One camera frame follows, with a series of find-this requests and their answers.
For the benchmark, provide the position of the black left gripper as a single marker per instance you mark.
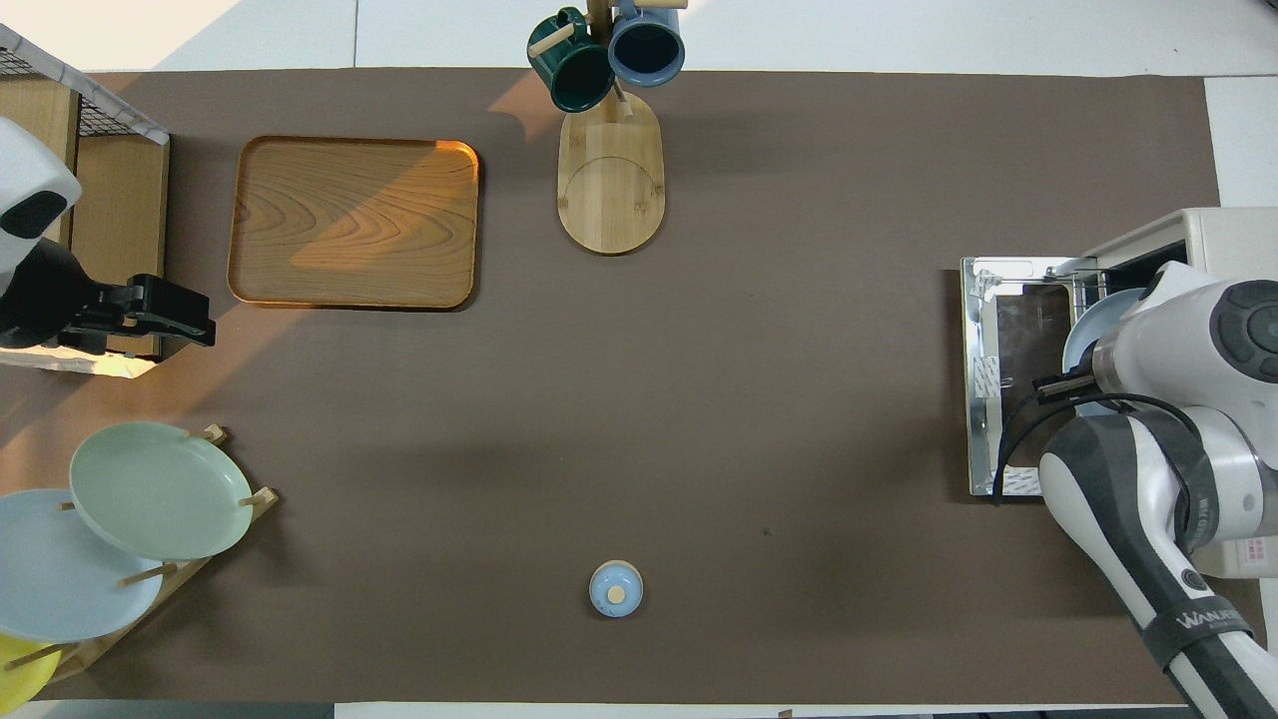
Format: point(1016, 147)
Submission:
point(40, 295)

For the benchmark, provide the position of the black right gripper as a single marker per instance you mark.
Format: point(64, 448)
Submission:
point(1068, 385)

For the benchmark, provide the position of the light blue round plate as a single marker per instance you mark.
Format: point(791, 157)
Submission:
point(1088, 340)

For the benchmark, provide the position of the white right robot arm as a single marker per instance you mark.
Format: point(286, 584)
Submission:
point(1178, 340)

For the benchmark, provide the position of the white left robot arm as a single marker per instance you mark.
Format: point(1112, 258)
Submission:
point(25, 180)

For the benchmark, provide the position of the beige toaster oven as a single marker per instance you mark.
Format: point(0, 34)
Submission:
point(1228, 235)

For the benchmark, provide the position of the pale green plate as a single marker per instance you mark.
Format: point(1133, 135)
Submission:
point(160, 489)

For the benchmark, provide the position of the wooden plate rack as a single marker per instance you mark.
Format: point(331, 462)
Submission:
point(262, 499)

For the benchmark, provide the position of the rectangular wooden tray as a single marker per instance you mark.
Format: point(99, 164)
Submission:
point(349, 225)

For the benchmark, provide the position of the large light blue plate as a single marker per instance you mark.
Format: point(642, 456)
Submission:
point(50, 579)

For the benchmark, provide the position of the brown table mat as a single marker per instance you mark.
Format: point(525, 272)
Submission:
point(799, 250)

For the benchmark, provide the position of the yellow plate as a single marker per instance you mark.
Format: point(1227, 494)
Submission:
point(18, 674)

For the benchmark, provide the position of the wooden mug tree stand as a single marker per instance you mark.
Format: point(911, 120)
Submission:
point(609, 190)

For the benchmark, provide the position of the dark green mug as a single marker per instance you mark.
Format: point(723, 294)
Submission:
point(574, 75)

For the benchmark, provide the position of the small blue lidded jar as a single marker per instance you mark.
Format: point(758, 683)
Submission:
point(616, 591)

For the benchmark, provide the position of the blue grey mug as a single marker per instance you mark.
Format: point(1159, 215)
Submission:
point(647, 50)

